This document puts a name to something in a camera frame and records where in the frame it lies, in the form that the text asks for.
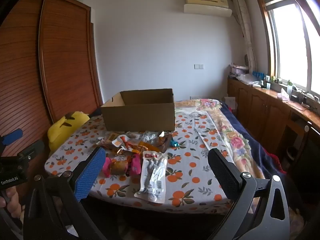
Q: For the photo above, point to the blue bottle pack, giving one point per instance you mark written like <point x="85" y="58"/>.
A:
<point x="258" y="75"/>

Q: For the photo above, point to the teal candy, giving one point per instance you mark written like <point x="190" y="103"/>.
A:
<point x="174" y="144"/>

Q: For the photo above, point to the pink-wrapped cake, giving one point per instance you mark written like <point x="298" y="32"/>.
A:
<point x="120" y="167"/>

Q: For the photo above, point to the white orange snack packet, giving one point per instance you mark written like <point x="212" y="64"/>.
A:
<point x="121" y="141"/>

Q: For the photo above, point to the white wall switch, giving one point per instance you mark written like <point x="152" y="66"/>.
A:
<point x="198" y="66"/>

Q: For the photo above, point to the black desk device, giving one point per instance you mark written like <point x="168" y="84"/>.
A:
<point x="297" y="98"/>

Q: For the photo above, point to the wooden-framed window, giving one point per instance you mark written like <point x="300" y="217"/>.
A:
<point x="287" y="50"/>

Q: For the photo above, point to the clear chicken feet packet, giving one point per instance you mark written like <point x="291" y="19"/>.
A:
<point x="152" y="177"/>

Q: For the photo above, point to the clear snack packet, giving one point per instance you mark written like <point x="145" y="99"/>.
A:
<point x="145" y="136"/>

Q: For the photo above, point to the orange-print tablecloth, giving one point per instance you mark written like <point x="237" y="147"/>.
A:
<point x="190" y="155"/>

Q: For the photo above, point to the red cloth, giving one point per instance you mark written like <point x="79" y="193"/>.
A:
<point x="277" y="163"/>

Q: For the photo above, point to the person's left hand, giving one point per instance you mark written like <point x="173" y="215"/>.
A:
<point x="11" y="202"/>

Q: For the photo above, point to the cardboard box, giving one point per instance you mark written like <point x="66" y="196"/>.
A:
<point x="140" y="120"/>

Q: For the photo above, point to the clear plastic bag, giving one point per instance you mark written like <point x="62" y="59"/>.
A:
<point x="248" y="79"/>

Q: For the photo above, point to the pink storage box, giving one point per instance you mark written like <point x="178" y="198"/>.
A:
<point x="238" y="69"/>

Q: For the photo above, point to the navy blanket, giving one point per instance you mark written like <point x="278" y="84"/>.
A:
<point x="255" y="145"/>

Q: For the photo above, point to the patterned curtain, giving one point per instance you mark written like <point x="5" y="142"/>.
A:
<point x="245" y="30"/>

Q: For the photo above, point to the wooden counter cabinet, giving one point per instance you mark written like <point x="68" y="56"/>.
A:
<point x="257" y="110"/>

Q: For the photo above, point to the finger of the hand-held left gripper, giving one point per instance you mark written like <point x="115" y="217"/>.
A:
<point x="12" y="136"/>
<point x="31" y="151"/>

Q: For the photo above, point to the green-capped bottle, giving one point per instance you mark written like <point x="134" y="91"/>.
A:
<point x="289" y="88"/>

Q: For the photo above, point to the black chair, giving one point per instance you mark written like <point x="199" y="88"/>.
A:
<point x="302" y="140"/>

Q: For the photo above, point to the gold candy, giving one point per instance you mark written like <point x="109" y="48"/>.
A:
<point x="119" y="152"/>

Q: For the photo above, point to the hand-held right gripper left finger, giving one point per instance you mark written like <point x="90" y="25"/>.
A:
<point x="90" y="172"/>

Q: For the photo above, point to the brown orange snack packet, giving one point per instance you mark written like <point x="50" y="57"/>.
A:
<point x="107" y="141"/>

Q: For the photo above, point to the wall air conditioner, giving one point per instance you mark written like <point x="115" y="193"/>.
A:
<point x="207" y="7"/>

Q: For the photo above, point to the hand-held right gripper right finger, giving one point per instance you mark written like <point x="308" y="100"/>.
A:
<point x="225" y="177"/>

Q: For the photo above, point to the wooden slatted wardrobe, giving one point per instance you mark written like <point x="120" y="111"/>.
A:
<point x="62" y="55"/>

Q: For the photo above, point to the dark brown snack packet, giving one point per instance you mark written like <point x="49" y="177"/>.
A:
<point x="163" y="142"/>

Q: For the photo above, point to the yellow plush toy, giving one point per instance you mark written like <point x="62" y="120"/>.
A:
<point x="62" y="130"/>

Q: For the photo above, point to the white paper bag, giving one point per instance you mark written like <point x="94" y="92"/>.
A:
<point x="230" y="103"/>

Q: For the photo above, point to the wall outlet strip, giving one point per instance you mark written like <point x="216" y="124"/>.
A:
<point x="195" y="97"/>

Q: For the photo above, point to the floral blanket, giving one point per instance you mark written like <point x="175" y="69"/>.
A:
<point x="230" y="130"/>

